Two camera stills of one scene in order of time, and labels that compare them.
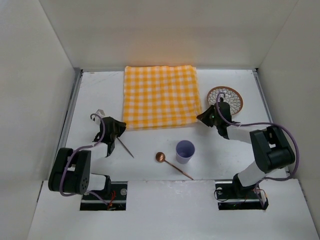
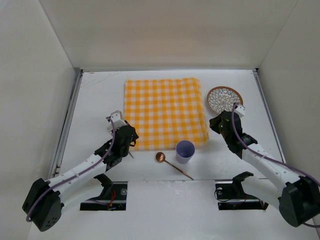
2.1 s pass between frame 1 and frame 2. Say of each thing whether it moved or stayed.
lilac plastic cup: stayed
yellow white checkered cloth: moved
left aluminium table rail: stayed
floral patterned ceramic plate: stayed
